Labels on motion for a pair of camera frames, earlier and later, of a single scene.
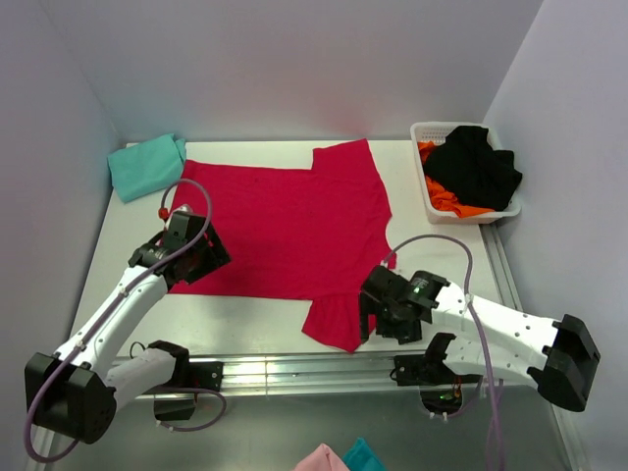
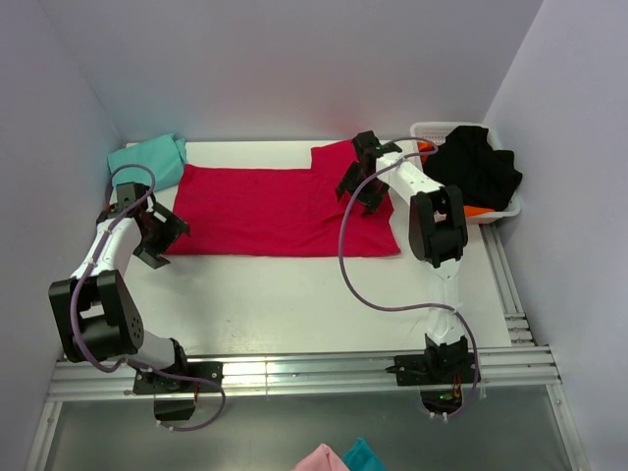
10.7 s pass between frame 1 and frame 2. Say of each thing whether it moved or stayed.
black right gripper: moved
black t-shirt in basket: stayed
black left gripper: moved
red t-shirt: moved
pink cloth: stayed
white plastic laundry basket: stayed
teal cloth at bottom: stayed
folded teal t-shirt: stayed
